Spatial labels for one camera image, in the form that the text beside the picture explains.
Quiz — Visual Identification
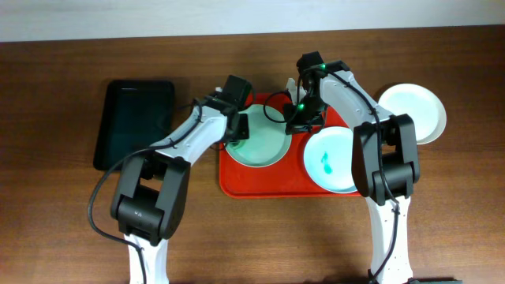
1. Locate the green yellow sponge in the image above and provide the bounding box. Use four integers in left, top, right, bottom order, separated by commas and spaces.
230, 140, 247, 151

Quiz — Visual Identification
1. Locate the mint green plate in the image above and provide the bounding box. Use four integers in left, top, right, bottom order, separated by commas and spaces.
226, 104, 292, 168

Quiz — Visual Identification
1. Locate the white plate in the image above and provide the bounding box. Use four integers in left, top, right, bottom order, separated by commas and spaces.
379, 84, 447, 144

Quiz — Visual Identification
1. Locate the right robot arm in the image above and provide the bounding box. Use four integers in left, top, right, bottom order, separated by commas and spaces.
283, 51, 420, 283

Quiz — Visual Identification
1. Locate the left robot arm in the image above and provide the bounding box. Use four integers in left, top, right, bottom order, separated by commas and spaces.
110, 75, 253, 283

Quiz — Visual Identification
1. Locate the red plastic tray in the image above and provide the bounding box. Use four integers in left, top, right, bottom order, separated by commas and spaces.
219, 108, 347, 199

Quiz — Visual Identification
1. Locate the light blue plate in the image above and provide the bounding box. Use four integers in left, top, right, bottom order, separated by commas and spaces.
303, 126, 357, 194

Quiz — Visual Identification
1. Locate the black rectangular basin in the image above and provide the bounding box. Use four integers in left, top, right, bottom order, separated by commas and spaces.
93, 80, 175, 170

